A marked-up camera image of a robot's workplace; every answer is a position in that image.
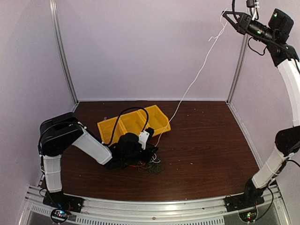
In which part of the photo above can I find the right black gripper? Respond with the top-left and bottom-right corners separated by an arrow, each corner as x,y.
222,10 -> 277,44

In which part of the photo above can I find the long white cable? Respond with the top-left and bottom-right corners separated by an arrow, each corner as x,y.
154,8 -> 230,147

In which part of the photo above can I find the yellow three-compartment bin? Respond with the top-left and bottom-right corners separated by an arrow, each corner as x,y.
97,105 -> 171,144

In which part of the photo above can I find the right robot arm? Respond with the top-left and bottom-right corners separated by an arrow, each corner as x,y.
222,8 -> 300,207

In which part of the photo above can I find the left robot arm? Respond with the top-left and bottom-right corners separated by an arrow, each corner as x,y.
38,112 -> 158,208

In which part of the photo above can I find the right camera black cable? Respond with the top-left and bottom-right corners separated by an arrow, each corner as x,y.
231,0 -> 268,56

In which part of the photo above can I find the camera black cable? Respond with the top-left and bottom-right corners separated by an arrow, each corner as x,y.
231,0 -> 268,56
102,106 -> 150,147

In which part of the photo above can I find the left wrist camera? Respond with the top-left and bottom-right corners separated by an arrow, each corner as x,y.
138,127 -> 154,150

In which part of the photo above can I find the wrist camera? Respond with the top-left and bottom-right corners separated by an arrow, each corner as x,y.
138,127 -> 154,150
246,0 -> 259,15

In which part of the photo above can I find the left camera black cable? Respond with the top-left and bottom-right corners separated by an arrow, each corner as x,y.
102,106 -> 150,147

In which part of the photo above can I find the right aluminium frame post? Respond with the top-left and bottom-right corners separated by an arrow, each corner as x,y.
227,34 -> 250,105

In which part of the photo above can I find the aluminium frame post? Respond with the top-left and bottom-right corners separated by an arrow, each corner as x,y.
227,34 -> 250,105
49,0 -> 79,105

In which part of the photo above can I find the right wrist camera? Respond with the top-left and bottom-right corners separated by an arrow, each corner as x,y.
246,0 -> 259,15

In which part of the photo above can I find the green cable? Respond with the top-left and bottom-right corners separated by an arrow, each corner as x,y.
135,154 -> 165,177

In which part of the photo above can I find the front aluminium rail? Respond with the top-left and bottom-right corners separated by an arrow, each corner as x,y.
16,185 -> 291,225

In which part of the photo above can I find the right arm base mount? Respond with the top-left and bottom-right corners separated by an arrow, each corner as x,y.
224,194 -> 264,224

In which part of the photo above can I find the left aluminium frame post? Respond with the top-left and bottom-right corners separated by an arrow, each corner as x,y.
49,0 -> 79,105

